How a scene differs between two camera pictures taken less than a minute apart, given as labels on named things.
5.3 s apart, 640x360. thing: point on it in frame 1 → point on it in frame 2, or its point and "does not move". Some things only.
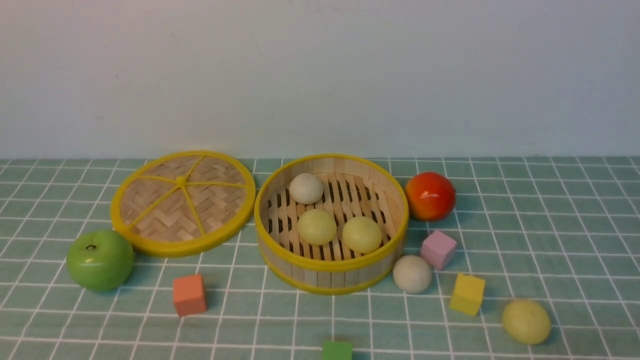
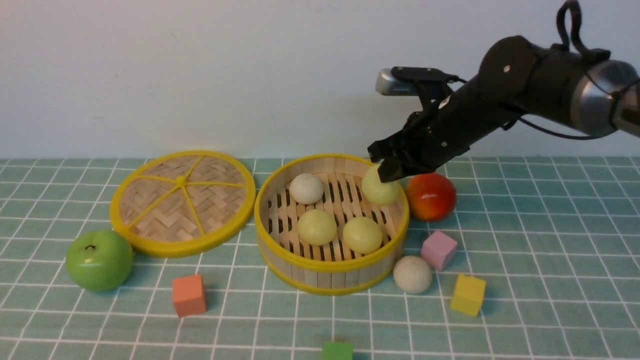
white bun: x=306 y=188 does not move
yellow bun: x=317 y=227 does not move
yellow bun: x=526 y=321 → x=377 y=192
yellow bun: x=362 y=235 does not move
